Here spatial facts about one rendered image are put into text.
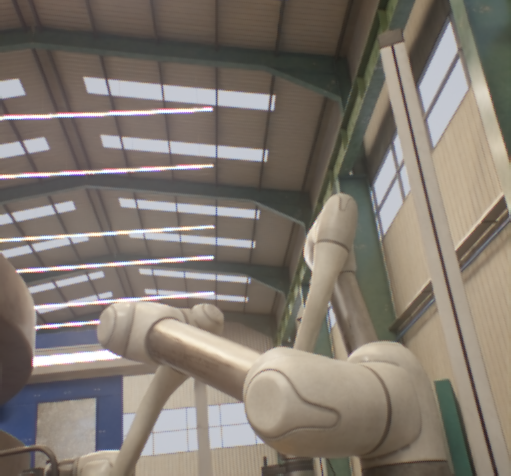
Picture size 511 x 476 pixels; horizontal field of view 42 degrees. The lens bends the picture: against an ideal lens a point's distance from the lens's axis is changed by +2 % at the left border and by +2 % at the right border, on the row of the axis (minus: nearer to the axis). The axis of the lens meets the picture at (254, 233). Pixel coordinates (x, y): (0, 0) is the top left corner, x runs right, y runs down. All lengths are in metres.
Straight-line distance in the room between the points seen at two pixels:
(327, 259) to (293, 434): 0.85
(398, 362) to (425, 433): 0.13
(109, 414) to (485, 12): 9.11
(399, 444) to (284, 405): 0.25
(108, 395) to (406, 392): 5.69
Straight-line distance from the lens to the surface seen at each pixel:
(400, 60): 1.68
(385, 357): 1.24
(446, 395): 1.36
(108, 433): 6.71
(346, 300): 1.97
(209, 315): 1.65
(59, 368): 6.76
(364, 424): 1.12
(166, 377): 1.77
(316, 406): 1.06
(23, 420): 6.89
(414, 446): 1.22
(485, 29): 12.29
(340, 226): 1.87
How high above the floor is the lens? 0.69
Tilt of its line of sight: 24 degrees up
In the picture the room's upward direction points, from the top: 6 degrees counter-clockwise
